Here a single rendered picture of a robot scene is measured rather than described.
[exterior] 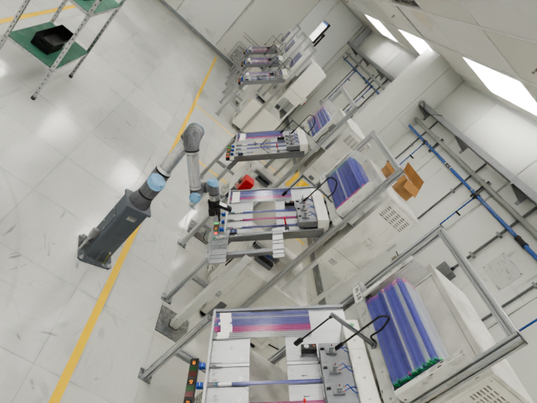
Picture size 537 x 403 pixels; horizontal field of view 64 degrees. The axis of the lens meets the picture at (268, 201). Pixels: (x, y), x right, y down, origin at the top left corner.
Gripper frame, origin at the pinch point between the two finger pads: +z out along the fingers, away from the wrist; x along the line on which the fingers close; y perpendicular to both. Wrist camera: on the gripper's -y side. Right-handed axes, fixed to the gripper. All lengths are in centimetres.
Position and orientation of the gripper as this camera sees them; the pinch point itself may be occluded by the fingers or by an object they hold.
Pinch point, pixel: (220, 223)
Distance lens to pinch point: 313.8
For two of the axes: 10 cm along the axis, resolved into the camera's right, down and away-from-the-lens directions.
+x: 0.2, 4.8, -8.8
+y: -10.0, 0.6, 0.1
